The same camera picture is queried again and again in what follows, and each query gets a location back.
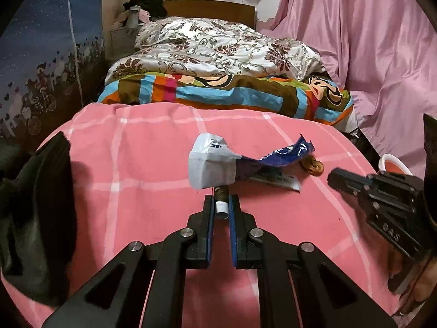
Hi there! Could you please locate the pink plaid blanket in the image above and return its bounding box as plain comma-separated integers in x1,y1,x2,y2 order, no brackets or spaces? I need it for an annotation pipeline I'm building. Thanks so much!
0,102,415,328

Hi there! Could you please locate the pink curtain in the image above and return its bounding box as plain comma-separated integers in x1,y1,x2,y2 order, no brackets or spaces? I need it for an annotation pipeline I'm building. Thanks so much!
256,0,437,178

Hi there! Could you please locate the black cloth bag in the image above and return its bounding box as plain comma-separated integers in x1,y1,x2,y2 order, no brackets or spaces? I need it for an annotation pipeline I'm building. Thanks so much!
0,131,77,308

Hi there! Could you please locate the wooden headboard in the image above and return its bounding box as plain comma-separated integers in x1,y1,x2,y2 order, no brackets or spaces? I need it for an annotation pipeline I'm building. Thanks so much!
162,0,256,30

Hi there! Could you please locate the white grey toothpaste tube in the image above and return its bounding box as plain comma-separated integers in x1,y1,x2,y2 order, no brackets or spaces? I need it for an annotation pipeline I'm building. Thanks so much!
188,133,243,220

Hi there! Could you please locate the pile of clothes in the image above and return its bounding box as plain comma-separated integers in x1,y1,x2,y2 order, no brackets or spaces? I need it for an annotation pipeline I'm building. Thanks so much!
114,0,166,35

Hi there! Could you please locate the brown cookie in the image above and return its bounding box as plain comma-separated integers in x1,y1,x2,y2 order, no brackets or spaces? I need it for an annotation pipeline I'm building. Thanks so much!
300,157,325,175

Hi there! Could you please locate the grey nightstand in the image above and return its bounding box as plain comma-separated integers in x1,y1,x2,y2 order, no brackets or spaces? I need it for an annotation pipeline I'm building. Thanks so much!
110,25,140,57

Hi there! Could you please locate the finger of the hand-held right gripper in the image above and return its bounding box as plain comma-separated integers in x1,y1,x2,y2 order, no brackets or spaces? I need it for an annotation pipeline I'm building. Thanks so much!
327,168,368,197

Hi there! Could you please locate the white floral quilt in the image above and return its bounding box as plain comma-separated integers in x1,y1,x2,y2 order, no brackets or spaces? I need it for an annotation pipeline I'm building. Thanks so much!
104,17,325,86

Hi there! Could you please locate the blue foil wrapper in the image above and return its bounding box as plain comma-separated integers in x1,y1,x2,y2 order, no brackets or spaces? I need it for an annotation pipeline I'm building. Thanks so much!
239,134,315,181

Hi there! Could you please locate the blue printed cloth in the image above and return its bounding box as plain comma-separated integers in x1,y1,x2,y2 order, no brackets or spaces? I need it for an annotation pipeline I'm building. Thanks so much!
0,0,106,144

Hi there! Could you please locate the white red cup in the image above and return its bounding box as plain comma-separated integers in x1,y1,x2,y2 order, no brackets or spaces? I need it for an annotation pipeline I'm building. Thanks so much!
378,154,414,175

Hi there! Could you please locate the colourful cartoon blanket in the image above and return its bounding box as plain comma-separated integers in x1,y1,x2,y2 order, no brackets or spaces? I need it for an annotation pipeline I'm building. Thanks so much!
97,72,354,127

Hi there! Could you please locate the white green sachet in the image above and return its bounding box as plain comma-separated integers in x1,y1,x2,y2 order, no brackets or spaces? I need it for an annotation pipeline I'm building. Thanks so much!
249,174,302,192

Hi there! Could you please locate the person's right hand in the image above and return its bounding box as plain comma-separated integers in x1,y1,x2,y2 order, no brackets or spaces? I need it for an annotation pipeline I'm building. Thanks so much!
389,246,437,317

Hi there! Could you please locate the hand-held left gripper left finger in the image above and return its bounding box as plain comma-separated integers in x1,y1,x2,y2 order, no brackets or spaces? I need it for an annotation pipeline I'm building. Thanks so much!
41,194,215,328

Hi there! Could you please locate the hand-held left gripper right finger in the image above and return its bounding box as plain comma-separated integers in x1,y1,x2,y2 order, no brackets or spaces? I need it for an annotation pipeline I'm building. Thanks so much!
228,194,398,328

